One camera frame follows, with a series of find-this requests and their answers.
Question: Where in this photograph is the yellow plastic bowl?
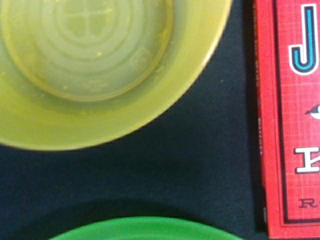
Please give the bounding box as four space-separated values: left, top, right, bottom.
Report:
0 0 232 151

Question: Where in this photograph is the green plastic plate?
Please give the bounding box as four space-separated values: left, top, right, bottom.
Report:
52 216 240 240

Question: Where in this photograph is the black tablecloth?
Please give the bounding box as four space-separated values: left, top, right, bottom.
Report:
0 0 268 240

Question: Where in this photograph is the red book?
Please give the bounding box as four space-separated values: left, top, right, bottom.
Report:
253 0 320 240

